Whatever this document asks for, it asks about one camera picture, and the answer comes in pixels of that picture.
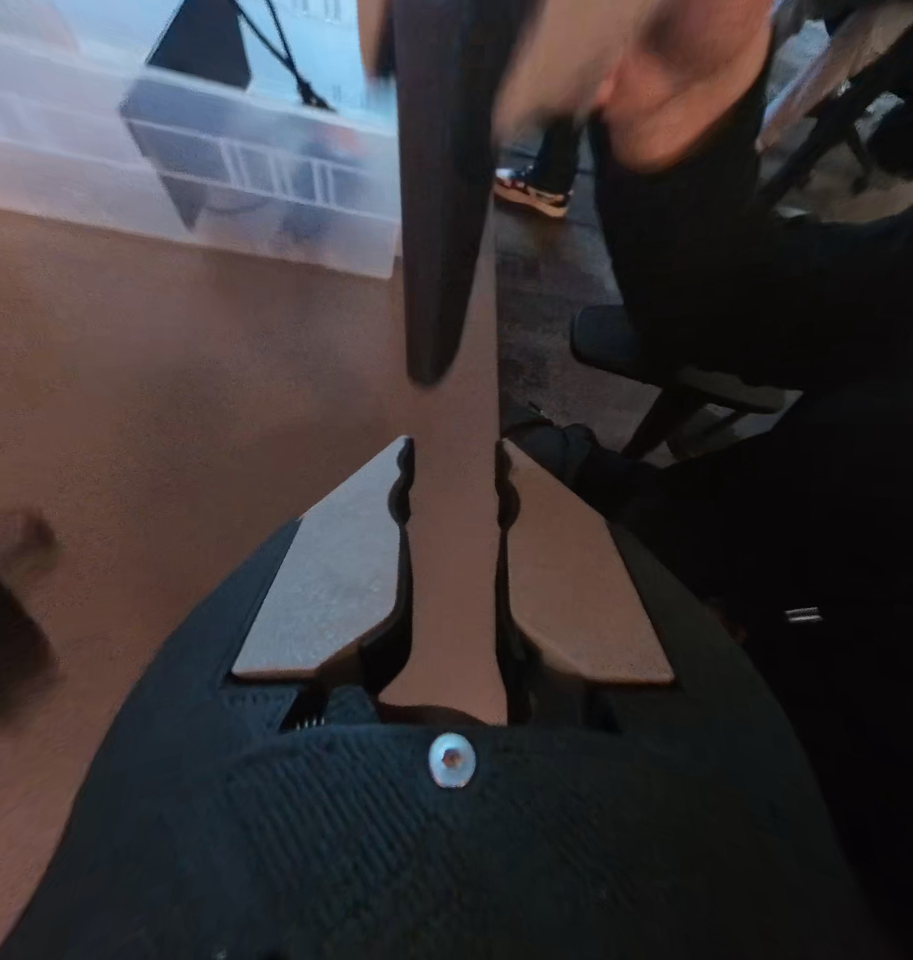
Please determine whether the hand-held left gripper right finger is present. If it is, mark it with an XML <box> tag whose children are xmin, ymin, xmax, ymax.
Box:
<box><xmin>492</xmin><ymin>438</ymin><xmax>677</xmax><ymax>695</ymax></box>

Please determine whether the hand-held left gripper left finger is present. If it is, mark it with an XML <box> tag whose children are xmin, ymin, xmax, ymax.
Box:
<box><xmin>230</xmin><ymin>435</ymin><xmax>417</xmax><ymax>697</ymax></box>

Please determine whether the person's right forearm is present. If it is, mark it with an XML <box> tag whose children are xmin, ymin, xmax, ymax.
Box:
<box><xmin>587</xmin><ymin>75</ymin><xmax>913</xmax><ymax>387</ymax></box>

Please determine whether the person's right hand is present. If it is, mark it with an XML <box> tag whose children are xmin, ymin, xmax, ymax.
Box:
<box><xmin>492</xmin><ymin>0</ymin><xmax>774</xmax><ymax>175</ymax></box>

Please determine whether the clear plastic bin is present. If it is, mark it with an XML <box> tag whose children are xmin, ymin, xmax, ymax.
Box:
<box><xmin>0</xmin><ymin>0</ymin><xmax>399</xmax><ymax>280</ymax></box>

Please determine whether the person's black clothing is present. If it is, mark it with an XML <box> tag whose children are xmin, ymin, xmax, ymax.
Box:
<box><xmin>501</xmin><ymin>405</ymin><xmax>913</xmax><ymax>960</ymax></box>

